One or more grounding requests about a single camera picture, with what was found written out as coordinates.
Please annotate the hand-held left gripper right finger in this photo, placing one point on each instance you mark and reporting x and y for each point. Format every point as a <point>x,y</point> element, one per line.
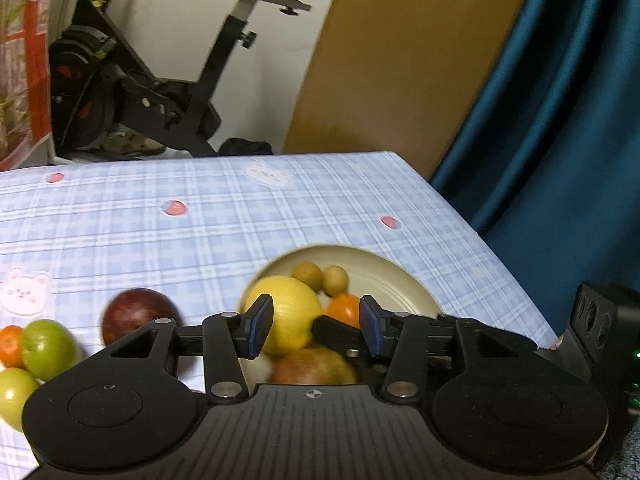
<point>371,330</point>

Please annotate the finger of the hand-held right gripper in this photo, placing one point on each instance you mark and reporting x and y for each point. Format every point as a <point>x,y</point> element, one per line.
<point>335,332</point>

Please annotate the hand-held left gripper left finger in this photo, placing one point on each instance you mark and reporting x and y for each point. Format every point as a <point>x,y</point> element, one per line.
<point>257,325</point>

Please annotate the orange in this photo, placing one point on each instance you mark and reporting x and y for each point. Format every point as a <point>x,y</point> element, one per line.
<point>345,310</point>

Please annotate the yellow lemon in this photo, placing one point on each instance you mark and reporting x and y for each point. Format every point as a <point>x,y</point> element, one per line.
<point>287,310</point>

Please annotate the red green apple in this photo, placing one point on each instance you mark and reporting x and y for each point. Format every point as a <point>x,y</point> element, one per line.
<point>312,367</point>

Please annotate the small brown longan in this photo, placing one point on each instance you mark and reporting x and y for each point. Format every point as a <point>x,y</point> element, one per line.
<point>335,280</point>
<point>306,274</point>

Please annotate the cream round plate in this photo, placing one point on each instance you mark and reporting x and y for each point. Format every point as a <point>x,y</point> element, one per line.
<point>390,280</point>

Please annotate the dark red round fruit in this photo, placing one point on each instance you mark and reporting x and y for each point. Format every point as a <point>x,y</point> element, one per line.
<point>135,312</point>

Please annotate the green round jujube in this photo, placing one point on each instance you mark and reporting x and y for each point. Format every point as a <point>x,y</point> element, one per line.
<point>12,395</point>
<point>47,347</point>

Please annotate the small tangerine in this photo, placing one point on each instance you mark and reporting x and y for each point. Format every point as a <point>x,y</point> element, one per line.
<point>10,345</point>

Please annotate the white round item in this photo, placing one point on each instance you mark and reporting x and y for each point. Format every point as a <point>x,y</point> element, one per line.
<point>257,369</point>

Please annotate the blue checked tablecloth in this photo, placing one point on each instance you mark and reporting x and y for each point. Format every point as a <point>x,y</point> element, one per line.
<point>150,230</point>

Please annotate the black bag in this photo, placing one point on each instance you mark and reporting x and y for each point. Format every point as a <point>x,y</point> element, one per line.
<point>245,147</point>

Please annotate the dark blue curtain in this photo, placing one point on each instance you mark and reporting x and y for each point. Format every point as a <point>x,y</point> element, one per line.
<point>550,135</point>

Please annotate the brown sandal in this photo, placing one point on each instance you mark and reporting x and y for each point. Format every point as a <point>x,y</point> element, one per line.
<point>132,144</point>

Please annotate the black exercise bike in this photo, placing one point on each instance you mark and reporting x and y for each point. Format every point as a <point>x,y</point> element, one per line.
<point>150,90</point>

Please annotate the wooden board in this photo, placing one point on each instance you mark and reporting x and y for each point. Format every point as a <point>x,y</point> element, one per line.
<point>400,60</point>

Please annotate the plant printed backdrop cloth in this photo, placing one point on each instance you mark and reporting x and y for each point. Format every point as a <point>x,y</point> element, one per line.
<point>20,60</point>

